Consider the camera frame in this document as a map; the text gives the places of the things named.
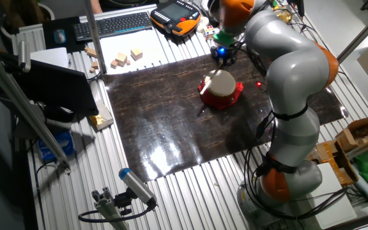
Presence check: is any box with gold foil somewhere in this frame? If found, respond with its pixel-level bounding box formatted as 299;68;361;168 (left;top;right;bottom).
89;100;115;131

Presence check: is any bare person forearm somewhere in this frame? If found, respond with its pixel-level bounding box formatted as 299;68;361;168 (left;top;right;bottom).
89;0;104;14

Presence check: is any open cardboard box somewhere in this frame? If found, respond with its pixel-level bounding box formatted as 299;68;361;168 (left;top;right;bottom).
335;114;368;153

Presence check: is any black camera cable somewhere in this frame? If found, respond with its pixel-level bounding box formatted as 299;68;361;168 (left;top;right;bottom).
77;199;158;224

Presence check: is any gold foil item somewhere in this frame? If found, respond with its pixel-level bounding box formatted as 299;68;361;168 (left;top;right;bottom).
275;11;293;25

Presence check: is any white figurine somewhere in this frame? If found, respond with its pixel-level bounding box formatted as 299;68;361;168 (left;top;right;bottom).
196;15;210;33

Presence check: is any black computer keyboard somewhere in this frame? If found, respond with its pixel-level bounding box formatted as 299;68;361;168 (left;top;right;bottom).
72;11;153;43

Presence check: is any black monitor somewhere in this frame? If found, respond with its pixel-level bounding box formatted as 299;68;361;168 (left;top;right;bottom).
13;59;100;117

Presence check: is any slanted aluminium frame bar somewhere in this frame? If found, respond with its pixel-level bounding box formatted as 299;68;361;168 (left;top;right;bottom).
0;44;72;170

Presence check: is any aluminium frame post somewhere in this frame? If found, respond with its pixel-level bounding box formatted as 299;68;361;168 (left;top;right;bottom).
336;3;368;65
81;0;108;75

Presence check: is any red drum with white head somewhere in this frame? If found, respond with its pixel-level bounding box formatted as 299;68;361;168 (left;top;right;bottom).
197;69;245;111

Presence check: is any black camera clamp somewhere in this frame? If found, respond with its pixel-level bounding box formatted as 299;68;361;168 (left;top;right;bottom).
113;188;137;215

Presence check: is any dark marble pattern mat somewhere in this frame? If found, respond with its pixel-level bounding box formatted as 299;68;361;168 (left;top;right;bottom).
102;33;350;183

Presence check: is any black hand tool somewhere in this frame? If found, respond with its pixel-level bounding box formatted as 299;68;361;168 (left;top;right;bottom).
287;0;306;17

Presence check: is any blue tissue pack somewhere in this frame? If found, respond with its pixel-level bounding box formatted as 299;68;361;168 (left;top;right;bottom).
36;130;75;162

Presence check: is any black cable adapter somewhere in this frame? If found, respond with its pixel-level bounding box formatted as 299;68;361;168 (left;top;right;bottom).
256;112;272;140

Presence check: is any grey computer mouse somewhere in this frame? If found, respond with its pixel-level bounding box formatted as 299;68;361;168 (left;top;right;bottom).
53;28;67;45

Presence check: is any pale wooden drumstick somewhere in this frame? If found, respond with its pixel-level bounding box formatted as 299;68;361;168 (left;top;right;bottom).
199;62;224;96

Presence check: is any large wooden cube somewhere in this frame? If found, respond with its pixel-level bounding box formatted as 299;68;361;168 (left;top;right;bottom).
130;47;144;61

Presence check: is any grey rolled sheet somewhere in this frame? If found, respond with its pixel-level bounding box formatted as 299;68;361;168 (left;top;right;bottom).
351;172;368;207

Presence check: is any white paper sheet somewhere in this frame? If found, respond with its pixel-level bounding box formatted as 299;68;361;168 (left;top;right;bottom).
99;27;175;76

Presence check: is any orange and black teach pendant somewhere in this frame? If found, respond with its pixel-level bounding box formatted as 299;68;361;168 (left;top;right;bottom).
149;0;203;37

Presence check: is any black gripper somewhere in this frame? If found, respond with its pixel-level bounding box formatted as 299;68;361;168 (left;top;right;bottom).
209;43;240;68

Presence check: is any colourful puzzle cube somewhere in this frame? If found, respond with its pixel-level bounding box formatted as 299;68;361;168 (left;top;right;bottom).
203;25;220;41

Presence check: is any medium wooden block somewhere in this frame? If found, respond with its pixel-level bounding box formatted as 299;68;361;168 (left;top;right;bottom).
115;52;128;67

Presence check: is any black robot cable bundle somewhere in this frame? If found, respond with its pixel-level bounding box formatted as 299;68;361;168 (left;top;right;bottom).
243;108;353;221

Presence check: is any black mouse pad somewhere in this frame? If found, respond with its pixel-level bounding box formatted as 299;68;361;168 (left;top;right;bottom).
42;16;88;54

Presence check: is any silver camera with blue cap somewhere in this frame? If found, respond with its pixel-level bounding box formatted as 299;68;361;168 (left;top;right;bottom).
118;167;158;207

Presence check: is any brown cardboard box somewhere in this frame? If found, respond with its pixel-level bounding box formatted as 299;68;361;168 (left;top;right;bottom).
307;139;360;187

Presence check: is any short aluminium profile bracket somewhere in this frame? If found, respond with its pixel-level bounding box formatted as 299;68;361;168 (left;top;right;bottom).
91;187;130;230

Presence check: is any aluminium profile bar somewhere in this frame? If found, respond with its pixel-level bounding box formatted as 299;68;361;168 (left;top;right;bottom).
345;130;368;160

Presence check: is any silver cylinder camera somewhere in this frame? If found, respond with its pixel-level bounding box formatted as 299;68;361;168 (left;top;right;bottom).
17;40;31;73

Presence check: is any white flat box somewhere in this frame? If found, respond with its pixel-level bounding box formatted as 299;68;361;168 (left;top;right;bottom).
308;162;358;230

